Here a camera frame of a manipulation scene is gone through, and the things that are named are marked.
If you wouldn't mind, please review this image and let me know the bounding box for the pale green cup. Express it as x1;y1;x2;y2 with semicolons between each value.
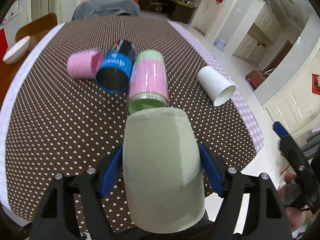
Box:
123;107;205;234

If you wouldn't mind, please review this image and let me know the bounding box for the white paper cup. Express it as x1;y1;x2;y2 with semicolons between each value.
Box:
197;66;236;107

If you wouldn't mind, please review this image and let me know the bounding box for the pink green clear-wrapped cup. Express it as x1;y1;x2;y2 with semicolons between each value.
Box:
127;50;169;114

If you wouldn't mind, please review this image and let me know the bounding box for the person's right hand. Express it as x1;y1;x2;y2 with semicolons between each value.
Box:
278;173;306;232

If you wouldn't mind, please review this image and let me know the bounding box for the brown polka dot tablecloth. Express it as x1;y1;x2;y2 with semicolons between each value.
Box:
1;16;264;221

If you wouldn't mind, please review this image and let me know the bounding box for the white cabinet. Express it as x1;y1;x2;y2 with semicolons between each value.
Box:
232;0;288;69

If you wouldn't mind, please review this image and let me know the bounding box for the light blue bin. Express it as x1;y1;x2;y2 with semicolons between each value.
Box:
213;38;226;51

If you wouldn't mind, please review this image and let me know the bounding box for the blue and black can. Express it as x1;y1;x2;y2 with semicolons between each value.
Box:
95;40;136;93

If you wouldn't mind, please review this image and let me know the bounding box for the white ceramic bowl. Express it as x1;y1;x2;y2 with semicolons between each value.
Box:
3;36;30;64

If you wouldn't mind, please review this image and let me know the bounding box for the dark wooden desk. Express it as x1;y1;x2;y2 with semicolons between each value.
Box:
138;0;197;24

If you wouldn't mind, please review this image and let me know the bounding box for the red tote bag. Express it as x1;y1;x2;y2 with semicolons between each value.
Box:
0;28;8;61

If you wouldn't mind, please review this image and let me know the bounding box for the wooden chair far side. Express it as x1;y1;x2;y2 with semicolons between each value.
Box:
15;13;57;42

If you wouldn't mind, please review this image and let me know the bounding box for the wooden desk chair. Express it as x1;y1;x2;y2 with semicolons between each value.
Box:
145;0;163;15

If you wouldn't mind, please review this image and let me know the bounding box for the grey cloth covered chair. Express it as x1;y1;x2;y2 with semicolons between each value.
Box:
72;0;140;21

